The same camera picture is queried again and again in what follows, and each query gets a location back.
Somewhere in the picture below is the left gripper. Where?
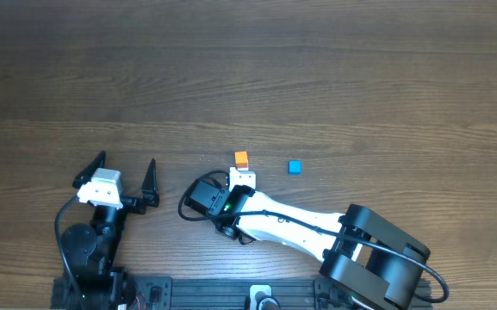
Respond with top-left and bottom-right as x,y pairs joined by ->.
72,150 -> 161,215

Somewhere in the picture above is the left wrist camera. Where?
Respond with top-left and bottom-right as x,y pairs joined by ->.
77,167 -> 124,210

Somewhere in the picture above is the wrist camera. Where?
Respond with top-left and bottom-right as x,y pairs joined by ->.
77,167 -> 124,210
229,166 -> 257,191

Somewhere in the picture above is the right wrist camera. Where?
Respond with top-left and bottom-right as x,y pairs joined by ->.
229,166 -> 257,191

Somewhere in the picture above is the mounting rail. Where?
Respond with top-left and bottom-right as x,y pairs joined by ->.
52,276 -> 432,310

